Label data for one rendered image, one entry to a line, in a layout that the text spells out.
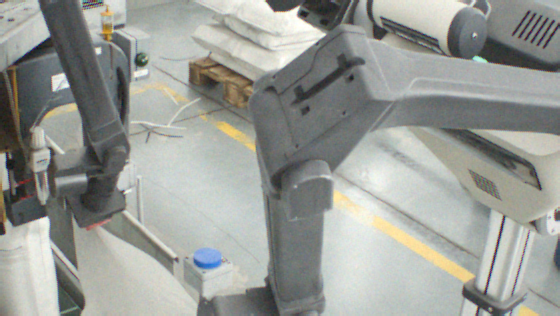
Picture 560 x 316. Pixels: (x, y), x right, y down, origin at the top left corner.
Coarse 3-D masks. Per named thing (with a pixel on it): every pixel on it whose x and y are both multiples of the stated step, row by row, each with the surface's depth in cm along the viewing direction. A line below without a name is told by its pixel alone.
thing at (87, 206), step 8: (88, 192) 131; (120, 192) 139; (72, 200) 134; (80, 200) 135; (88, 200) 132; (96, 200) 132; (104, 200) 132; (112, 200) 137; (120, 200) 138; (72, 208) 133; (80, 208) 134; (88, 208) 134; (96, 208) 134; (104, 208) 135; (112, 208) 136; (120, 208) 137; (80, 216) 133; (88, 216) 134; (96, 216) 134; (80, 224) 133
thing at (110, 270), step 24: (72, 216) 149; (96, 240) 141; (120, 240) 136; (96, 264) 145; (120, 264) 132; (144, 264) 134; (96, 288) 149; (120, 288) 135; (144, 288) 128; (168, 288) 131; (96, 312) 150; (120, 312) 139; (144, 312) 131; (168, 312) 126; (192, 312) 122
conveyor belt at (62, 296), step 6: (60, 288) 228; (60, 294) 225; (66, 294) 225; (60, 300) 222; (66, 300) 223; (60, 306) 220; (66, 306) 220; (72, 306) 221; (60, 312) 217; (66, 312) 218; (72, 312) 218; (78, 312) 218
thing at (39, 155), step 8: (40, 128) 135; (32, 136) 134; (40, 136) 134; (24, 144) 137; (32, 144) 134; (40, 144) 135; (32, 152) 135; (40, 152) 135; (48, 152) 136; (32, 160) 135; (40, 160) 136; (48, 160) 137; (32, 168) 136; (40, 168) 136
